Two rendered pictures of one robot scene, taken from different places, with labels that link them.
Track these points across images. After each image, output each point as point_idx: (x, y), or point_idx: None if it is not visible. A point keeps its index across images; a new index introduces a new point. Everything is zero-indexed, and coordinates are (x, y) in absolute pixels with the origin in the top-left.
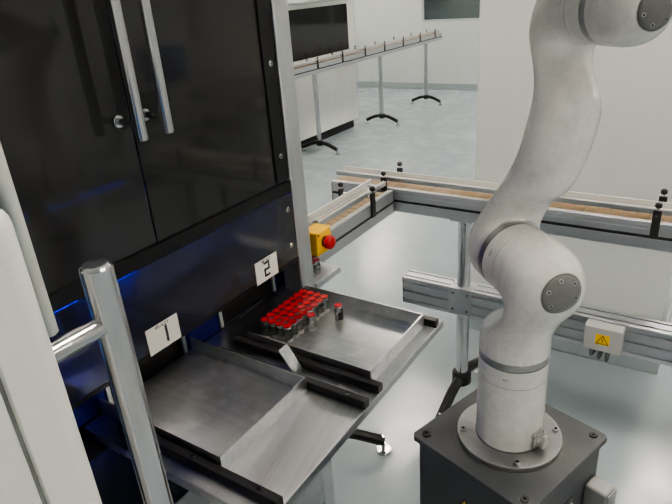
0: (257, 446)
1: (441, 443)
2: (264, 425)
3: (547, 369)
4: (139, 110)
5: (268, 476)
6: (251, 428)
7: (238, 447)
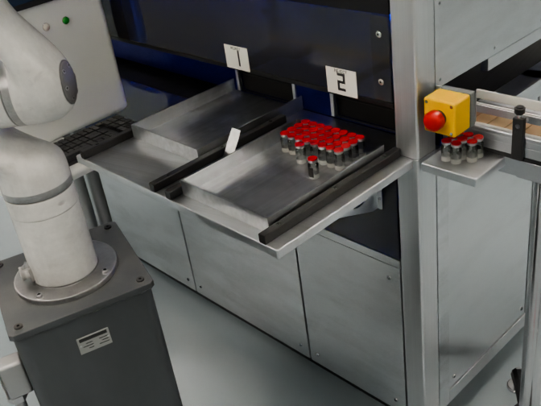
0: (148, 147)
1: (90, 234)
2: (161, 143)
3: (7, 207)
4: None
5: (114, 153)
6: (150, 132)
7: (142, 134)
